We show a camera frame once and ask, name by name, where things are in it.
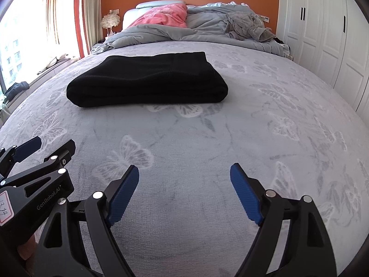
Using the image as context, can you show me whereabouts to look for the white window seat cabinet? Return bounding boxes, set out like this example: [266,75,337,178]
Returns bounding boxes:
[0,55,80,127]

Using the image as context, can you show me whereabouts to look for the window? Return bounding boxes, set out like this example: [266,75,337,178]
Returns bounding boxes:
[0,0,75,99]

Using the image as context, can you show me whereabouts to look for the grey duvet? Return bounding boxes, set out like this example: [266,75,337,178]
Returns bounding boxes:
[91,2,292,57]

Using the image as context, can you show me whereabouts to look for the grey items on window seat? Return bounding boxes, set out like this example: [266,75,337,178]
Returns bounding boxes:
[37,52,70,74]

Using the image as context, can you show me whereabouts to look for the person's left hand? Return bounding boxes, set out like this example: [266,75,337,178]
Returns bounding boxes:
[17,233,37,261]

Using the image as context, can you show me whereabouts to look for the white sheer curtain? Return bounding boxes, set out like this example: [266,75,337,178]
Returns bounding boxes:
[83,0,103,48]

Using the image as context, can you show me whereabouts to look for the dark blue clothes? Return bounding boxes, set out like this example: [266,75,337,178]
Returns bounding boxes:
[5,81,30,100]

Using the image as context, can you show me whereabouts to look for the pink pillow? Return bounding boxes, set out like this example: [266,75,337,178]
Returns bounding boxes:
[128,3,188,29]

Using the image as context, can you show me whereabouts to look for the white wardrobe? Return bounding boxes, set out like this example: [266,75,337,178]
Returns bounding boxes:
[278,0,369,113]

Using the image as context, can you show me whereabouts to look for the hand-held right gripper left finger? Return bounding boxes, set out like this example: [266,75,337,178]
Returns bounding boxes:
[33,165,140,277]

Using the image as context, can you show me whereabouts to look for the grey butterfly print bedspread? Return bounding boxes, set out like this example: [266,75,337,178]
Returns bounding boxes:
[0,40,369,277]

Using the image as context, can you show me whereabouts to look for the white feather table lamp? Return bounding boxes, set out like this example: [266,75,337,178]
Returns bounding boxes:
[101,10,120,36]

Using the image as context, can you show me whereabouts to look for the orange curtain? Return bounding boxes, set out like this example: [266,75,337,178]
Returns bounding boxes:
[73,0,90,60]
[43,0,62,45]

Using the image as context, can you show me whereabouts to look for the black pants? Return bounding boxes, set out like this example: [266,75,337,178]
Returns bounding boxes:
[66,51,229,108]

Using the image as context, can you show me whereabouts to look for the dark clothes beside bed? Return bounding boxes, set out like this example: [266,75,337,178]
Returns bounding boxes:
[274,36,290,50]

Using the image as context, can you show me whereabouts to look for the light blue headboard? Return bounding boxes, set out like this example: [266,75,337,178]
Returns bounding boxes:
[122,0,186,32]

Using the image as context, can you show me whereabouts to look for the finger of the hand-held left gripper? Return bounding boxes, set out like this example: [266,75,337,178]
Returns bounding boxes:
[0,136,42,177]
[0,139,76,184]

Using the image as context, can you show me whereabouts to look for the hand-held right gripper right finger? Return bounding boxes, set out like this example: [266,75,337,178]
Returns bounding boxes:
[230,163,338,277]

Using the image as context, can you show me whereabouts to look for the grey crumpled garment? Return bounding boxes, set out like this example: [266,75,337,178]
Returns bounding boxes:
[225,12,276,41]

